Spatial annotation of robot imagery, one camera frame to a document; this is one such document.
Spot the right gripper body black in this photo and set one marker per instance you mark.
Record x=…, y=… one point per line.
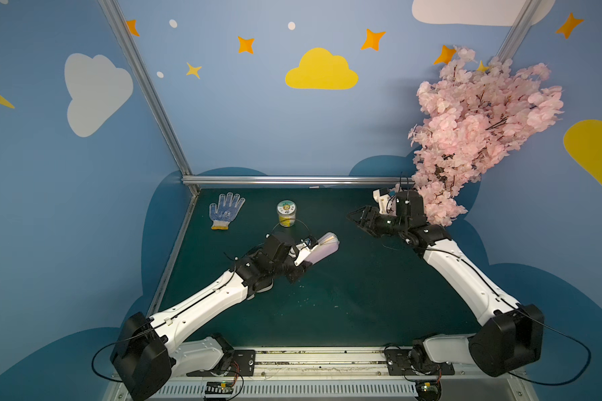
x=377, y=220

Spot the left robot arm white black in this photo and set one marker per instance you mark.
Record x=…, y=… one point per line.
x=148, y=351

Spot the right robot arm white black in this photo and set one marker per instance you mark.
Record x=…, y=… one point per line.
x=510, y=334

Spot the yellow jar with green lid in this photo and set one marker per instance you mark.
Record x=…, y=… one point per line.
x=286, y=211

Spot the white blue dotted work glove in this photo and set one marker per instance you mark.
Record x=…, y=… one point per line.
x=225, y=210

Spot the small circuit board left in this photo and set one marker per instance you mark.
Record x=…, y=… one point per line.
x=218, y=390

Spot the small circuit board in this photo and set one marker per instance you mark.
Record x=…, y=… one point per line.
x=218, y=390
x=428, y=391

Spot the pink artificial cherry blossom branch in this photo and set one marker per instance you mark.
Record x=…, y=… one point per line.
x=475, y=118

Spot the small circuit board right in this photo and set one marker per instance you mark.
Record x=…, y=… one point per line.
x=428, y=391

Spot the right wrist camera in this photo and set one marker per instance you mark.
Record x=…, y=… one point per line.
x=400, y=203

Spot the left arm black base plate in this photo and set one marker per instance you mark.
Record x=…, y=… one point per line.
x=240, y=361

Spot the aluminium mounting rail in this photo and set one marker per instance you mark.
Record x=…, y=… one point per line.
x=334, y=373

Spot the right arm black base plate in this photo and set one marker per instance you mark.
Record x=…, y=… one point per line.
x=409, y=362

